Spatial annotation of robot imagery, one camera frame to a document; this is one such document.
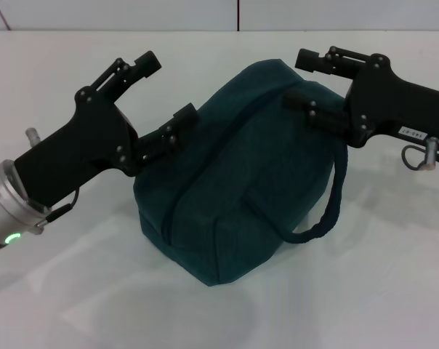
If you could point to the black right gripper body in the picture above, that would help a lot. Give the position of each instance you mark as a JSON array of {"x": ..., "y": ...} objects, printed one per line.
[{"x": 383, "y": 102}]

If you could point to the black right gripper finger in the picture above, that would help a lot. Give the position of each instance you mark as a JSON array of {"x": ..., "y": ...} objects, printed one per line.
[
  {"x": 332, "y": 63},
  {"x": 328, "y": 118}
]

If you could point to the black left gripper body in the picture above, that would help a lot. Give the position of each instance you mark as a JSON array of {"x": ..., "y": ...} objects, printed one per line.
[{"x": 85, "y": 145}]

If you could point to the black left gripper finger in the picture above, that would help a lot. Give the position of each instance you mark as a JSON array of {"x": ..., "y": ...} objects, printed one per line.
[
  {"x": 128, "y": 72},
  {"x": 165, "y": 136}
]

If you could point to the dark teal insulated bag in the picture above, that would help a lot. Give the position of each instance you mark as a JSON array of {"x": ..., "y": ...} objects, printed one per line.
[{"x": 241, "y": 181}]

